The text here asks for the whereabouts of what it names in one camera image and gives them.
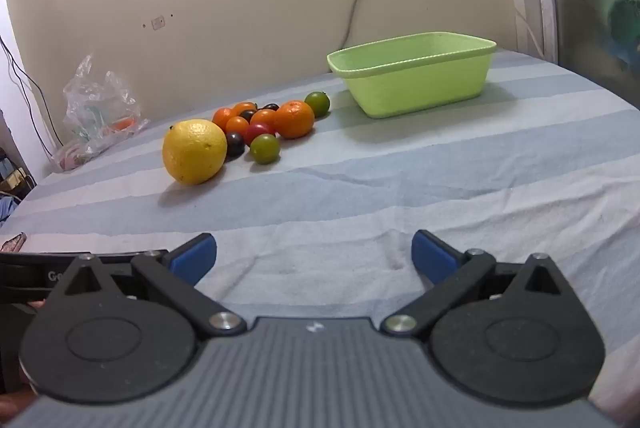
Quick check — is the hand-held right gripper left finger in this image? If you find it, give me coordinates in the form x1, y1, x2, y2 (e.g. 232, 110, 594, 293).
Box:
47, 232, 248, 340

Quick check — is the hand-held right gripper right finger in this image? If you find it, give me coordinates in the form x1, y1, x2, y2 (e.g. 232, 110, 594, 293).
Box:
381, 229, 576, 339

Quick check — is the large yellow lemon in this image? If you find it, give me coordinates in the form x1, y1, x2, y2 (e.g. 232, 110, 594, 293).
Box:
162, 119, 228, 186

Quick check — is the green cherry tomato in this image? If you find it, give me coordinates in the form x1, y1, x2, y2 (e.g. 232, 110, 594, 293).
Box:
304, 91, 331, 117
249, 134, 280, 165

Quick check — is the red cherry tomato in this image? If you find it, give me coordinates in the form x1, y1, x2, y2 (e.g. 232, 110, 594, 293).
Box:
243, 123, 276, 147

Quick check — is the large mandarin orange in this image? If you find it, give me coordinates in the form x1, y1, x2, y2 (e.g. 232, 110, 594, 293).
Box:
273, 100, 316, 139

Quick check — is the light green plastic basin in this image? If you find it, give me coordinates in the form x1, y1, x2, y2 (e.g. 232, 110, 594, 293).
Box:
327, 32, 497, 119

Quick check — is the cardboard box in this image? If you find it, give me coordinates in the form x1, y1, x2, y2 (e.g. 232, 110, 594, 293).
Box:
0, 165, 37, 199

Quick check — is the striped blue bedsheet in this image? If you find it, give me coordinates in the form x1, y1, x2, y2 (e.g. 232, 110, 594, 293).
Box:
0, 48, 640, 416

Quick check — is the clear plastic bag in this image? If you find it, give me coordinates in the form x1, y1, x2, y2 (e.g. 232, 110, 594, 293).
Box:
50, 54, 150, 173

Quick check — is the green object behind glass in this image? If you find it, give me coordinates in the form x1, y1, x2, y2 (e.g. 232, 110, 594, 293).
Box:
602, 0, 640, 63

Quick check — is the black wall cable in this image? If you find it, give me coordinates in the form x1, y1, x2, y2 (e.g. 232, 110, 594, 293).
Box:
0, 35, 66, 149

